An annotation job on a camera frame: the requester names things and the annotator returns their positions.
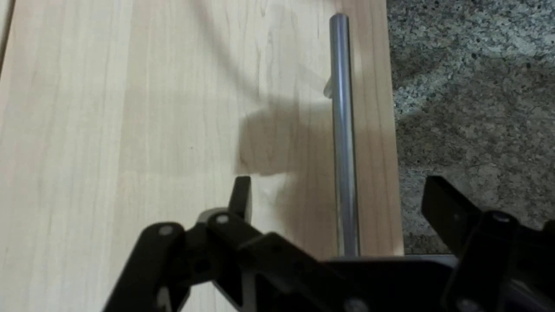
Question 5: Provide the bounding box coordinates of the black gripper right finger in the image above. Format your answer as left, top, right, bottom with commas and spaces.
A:
421, 176, 555, 312

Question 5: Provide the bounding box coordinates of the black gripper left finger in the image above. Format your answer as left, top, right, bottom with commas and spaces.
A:
102, 177, 324, 312

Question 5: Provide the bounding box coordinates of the light wood cabinet door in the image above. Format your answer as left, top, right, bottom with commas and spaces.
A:
0, 0, 404, 312

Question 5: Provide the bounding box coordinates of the silver bar door handle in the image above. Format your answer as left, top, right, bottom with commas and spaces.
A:
324, 13, 360, 257

